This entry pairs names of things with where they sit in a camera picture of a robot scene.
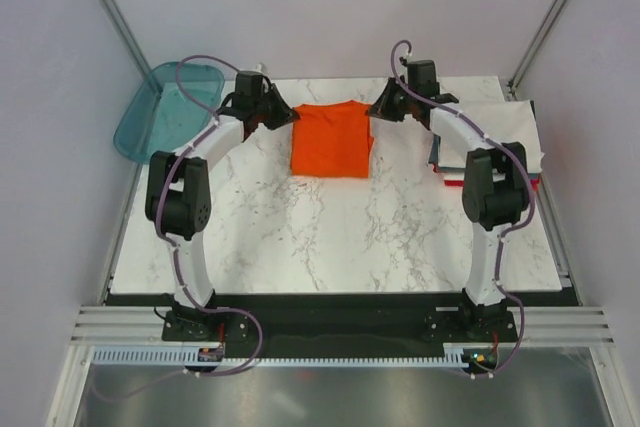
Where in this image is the orange t shirt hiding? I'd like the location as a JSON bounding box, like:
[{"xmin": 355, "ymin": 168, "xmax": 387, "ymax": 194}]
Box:
[{"xmin": 290, "ymin": 100, "xmax": 374, "ymax": 179}]

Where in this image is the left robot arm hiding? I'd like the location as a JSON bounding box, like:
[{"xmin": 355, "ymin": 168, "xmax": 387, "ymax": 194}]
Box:
[{"xmin": 145, "ymin": 71, "xmax": 299, "ymax": 342}]

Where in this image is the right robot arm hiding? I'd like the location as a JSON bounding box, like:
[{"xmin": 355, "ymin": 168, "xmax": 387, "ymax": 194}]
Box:
[{"xmin": 367, "ymin": 57, "xmax": 533, "ymax": 341}]

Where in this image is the teal plastic bin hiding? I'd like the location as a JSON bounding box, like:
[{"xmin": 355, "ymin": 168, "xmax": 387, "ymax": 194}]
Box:
[{"xmin": 113, "ymin": 61, "xmax": 224, "ymax": 164}]

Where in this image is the white folded t shirt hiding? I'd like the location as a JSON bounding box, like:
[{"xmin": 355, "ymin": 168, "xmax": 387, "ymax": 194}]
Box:
[{"xmin": 432, "ymin": 101, "xmax": 544, "ymax": 177}]

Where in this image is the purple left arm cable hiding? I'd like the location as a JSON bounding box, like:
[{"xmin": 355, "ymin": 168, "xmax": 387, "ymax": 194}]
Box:
[{"xmin": 154, "ymin": 54, "xmax": 241, "ymax": 308}]

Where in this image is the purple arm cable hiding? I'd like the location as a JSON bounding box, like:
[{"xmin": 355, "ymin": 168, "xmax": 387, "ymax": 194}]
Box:
[
  {"xmin": 389, "ymin": 39, "xmax": 536, "ymax": 378},
  {"xmin": 154, "ymin": 54, "xmax": 241, "ymax": 308}
]

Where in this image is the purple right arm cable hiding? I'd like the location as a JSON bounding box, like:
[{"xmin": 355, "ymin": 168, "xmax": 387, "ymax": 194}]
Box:
[{"xmin": 389, "ymin": 39, "xmax": 536, "ymax": 378}]

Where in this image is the right aluminium frame post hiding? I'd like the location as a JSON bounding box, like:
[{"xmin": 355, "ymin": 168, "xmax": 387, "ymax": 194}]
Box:
[{"xmin": 503, "ymin": 0, "xmax": 570, "ymax": 97}]

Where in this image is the aluminium frame post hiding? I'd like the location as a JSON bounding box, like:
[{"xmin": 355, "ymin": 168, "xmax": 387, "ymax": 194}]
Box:
[
  {"xmin": 99, "ymin": 0, "xmax": 151, "ymax": 77},
  {"xmin": 503, "ymin": 0, "xmax": 570, "ymax": 97}
]

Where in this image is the left aluminium frame post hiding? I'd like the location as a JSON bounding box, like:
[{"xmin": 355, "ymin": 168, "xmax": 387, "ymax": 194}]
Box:
[{"xmin": 99, "ymin": 0, "xmax": 151, "ymax": 77}]

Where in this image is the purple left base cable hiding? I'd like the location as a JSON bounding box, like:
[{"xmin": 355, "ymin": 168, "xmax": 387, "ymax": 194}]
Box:
[{"xmin": 92, "ymin": 306, "xmax": 265, "ymax": 404}]

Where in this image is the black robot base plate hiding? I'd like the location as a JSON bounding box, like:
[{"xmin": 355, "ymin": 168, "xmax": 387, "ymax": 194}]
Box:
[{"xmin": 159, "ymin": 289, "xmax": 516, "ymax": 361}]

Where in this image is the right aluminium side rail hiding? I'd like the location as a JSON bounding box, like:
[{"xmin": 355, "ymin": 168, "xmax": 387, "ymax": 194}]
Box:
[{"xmin": 502, "ymin": 89, "xmax": 581, "ymax": 298}]

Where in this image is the front aluminium cross rail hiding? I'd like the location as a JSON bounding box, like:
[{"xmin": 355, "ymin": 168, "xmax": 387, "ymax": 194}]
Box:
[{"xmin": 71, "ymin": 306, "xmax": 613, "ymax": 347}]

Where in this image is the white slotted cable duct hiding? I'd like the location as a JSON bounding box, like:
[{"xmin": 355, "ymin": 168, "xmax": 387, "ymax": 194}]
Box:
[{"xmin": 91, "ymin": 344, "xmax": 499, "ymax": 368}]

